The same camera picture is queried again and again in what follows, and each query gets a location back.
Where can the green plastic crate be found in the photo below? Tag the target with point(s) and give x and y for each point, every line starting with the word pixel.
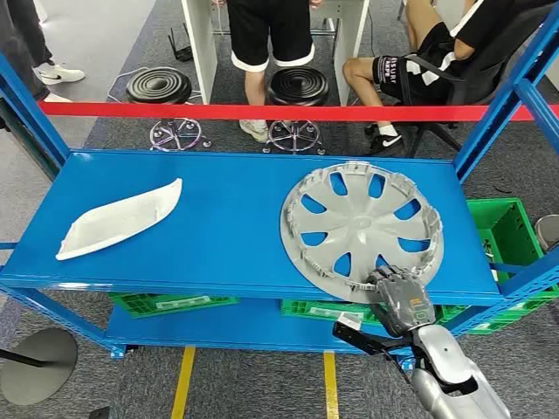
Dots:
pixel 174 302
pixel 506 237
pixel 502 318
pixel 323 309

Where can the standing person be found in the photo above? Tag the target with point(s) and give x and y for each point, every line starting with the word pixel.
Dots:
pixel 262 29

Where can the seated person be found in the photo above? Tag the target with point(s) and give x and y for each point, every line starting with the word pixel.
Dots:
pixel 419 63

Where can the grey plastic wheel hubcap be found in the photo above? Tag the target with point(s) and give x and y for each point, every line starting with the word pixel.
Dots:
pixel 362 225

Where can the black round stool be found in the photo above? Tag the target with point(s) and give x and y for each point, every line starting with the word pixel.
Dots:
pixel 159 85
pixel 298 85

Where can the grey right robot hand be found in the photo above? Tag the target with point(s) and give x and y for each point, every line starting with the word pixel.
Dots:
pixel 404 303

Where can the black stanchion with round base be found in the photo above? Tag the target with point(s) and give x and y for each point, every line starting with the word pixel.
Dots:
pixel 39 367

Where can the red barrier tape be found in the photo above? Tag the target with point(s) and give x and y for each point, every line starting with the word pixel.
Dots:
pixel 262 111

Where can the chrome stanchion base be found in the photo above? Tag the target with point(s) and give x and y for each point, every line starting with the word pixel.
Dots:
pixel 548 231

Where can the yellow floor tape square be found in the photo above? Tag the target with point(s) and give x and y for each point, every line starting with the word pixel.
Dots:
pixel 183 381

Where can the blue metal shelf rack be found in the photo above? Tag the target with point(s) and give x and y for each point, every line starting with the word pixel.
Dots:
pixel 231 231

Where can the white curved plastic part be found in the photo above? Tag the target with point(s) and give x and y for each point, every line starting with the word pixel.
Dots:
pixel 118 220

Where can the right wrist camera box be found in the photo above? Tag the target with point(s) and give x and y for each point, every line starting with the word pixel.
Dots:
pixel 362 341

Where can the black wifi router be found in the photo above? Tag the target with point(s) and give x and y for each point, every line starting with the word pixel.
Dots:
pixel 181 53

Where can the person with white shoes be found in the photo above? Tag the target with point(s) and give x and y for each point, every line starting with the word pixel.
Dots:
pixel 26 35

